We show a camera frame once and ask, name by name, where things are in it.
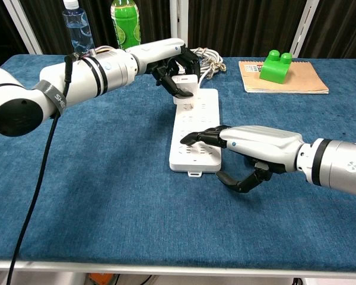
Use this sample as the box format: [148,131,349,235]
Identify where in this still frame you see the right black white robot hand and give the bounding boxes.
[180,124,304,194]

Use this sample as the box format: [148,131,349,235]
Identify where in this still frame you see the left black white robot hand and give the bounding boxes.
[126,37,201,99]

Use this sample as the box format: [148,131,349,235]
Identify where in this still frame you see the white plug adapter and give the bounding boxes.
[171,74,200,97]

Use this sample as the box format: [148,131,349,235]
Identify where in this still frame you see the white power strip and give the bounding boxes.
[169,88,223,178]

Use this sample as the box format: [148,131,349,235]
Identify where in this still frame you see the green drink bottle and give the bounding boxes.
[110,0,142,51]

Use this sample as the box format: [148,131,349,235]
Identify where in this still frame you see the brown spiral notebook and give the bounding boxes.
[239,61,330,95]

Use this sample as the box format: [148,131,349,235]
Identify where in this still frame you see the green toy building block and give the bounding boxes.
[259,49,294,85]

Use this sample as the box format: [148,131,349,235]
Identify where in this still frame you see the black curtain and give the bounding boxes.
[0,0,356,68]

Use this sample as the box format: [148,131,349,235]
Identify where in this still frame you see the clear water bottle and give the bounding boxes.
[62,0,96,55]

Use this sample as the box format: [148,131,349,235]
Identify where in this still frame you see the blue table cloth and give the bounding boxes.
[0,53,356,268]

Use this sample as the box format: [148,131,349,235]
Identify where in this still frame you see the white frame post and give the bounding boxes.
[5,0,44,55]
[290,0,320,59]
[169,0,189,50]

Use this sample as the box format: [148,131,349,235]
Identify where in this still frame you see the coiled white power cable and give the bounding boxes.
[182,47,227,90]

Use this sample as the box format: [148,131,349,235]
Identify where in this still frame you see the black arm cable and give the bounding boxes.
[5,52,80,285]

